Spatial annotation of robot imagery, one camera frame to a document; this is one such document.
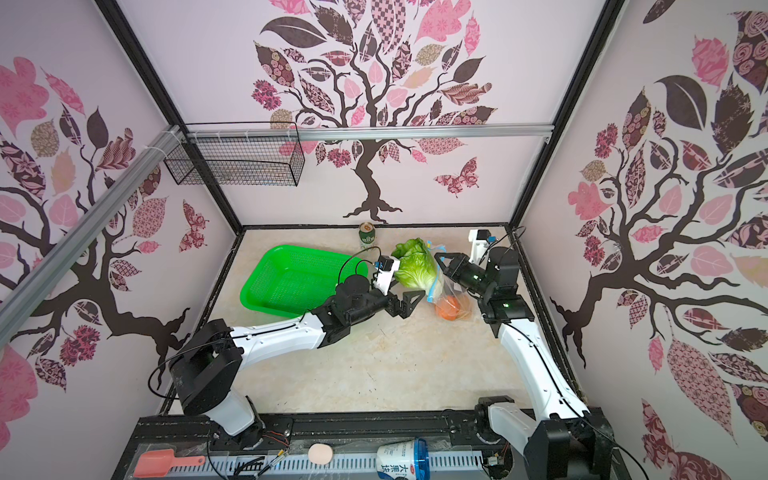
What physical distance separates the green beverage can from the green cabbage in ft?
0.97

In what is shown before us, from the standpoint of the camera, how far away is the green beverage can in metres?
1.06

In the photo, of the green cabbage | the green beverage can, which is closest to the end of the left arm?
the green cabbage
